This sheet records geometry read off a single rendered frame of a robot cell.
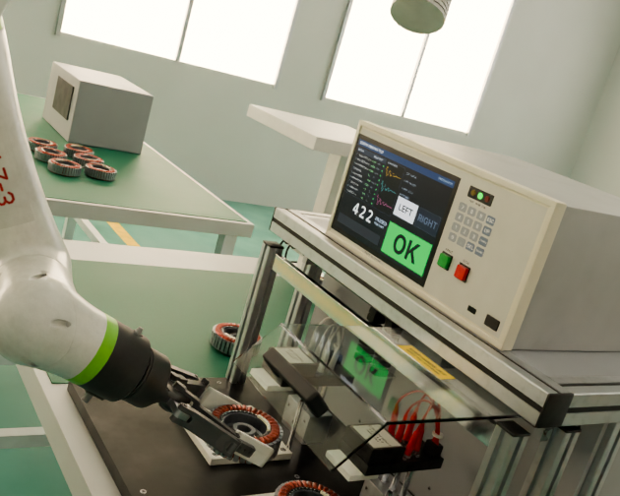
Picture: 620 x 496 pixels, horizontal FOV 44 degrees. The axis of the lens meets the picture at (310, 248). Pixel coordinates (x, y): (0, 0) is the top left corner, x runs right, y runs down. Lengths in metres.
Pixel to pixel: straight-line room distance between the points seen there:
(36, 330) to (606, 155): 8.05
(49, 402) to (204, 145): 4.91
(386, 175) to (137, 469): 0.58
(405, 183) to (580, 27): 7.28
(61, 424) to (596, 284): 0.83
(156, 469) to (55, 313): 0.37
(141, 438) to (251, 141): 5.18
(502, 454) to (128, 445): 0.57
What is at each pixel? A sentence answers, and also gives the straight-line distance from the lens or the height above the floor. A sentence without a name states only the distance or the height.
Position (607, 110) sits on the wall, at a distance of 8.82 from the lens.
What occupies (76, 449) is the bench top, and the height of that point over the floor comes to 0.75.
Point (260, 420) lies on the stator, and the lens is 1.16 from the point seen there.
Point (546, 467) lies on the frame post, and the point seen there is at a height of 0.99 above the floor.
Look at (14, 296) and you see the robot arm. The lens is 0.93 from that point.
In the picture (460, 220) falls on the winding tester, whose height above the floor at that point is 1.24.
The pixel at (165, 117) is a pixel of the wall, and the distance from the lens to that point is 5.98.
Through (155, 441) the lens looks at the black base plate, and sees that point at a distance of 1.27.
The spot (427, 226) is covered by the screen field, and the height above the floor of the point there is 1.21.
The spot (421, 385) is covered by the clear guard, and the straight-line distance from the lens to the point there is 0.97.
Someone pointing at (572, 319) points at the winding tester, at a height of 1.16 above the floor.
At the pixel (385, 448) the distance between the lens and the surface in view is 1.12.
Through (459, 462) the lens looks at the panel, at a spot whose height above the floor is 0.87.
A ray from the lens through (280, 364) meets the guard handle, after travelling 0.91.
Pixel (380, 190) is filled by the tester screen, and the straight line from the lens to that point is 1.24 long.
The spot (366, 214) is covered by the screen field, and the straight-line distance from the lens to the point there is 1.26.
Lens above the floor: 1.42
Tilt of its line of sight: 15 degrees down
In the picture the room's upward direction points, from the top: 17 degrees clockwise
